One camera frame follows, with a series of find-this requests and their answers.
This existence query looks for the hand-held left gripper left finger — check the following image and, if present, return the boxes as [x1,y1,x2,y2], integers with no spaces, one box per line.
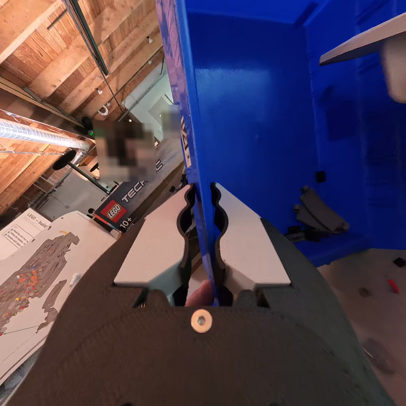
[113,183,196,306]

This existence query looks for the blue bin with square tag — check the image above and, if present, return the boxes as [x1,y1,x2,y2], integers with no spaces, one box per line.
[155,0,406,306]

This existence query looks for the instruction booklet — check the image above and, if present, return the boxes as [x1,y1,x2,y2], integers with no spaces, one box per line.
[0,208,116,386]

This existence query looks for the silver ventilation duct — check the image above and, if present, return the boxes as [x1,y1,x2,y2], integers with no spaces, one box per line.
[0,118,92,169]

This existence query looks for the black lego beam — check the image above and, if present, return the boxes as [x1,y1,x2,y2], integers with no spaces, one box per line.
[284,226,321,242]

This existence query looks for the lego set box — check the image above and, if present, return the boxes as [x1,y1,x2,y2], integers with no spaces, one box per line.
[93,140,188,233]

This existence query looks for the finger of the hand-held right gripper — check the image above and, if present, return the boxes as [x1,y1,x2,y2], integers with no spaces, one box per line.
[319,13,406,66]
[381,41,406,103]

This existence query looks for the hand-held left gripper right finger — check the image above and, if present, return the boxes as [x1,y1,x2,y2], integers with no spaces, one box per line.
[210,182,292,301]

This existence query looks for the black floor lamp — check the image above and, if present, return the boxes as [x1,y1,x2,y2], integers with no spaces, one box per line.
[52,149,110,195]

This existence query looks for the black ceiling rail fixture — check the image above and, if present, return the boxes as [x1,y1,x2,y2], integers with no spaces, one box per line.
[62,0,110,75]

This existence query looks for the scattered loose lego pieces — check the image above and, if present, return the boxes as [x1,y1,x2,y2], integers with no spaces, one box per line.
[358,257,406,375]

